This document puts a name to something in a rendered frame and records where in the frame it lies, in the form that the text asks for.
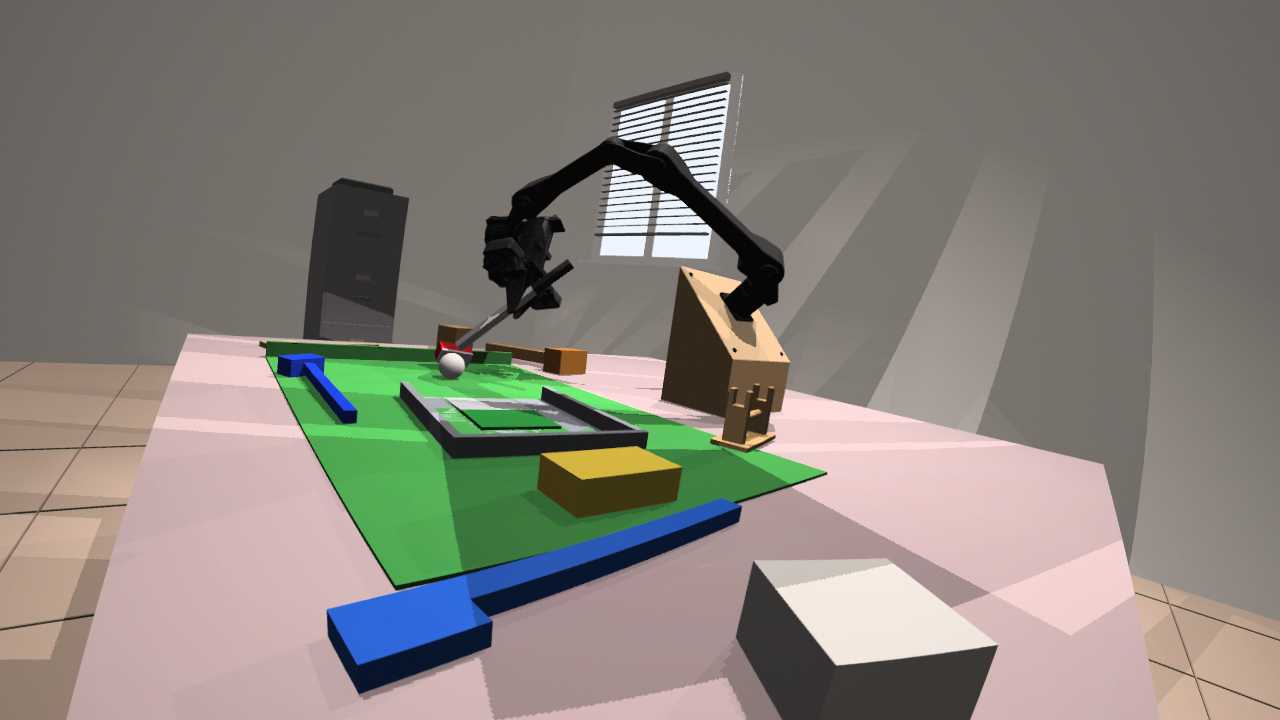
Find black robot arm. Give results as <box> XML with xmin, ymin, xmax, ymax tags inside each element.
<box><xmin>484</xmin><ymin>136</ymin><xmax>785</xmax><ymax>323</ymax></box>

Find white golf ball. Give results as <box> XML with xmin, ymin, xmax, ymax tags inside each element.
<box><xmin>438</xmin><ymin>354</ymin><xmax>465</xmax><ymax>379</ymax></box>

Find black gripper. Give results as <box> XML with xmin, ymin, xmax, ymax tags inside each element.
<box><xmin>483</xmin><ymin>236</ymin><xmax>562</xmax><ymax>319</ymax></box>

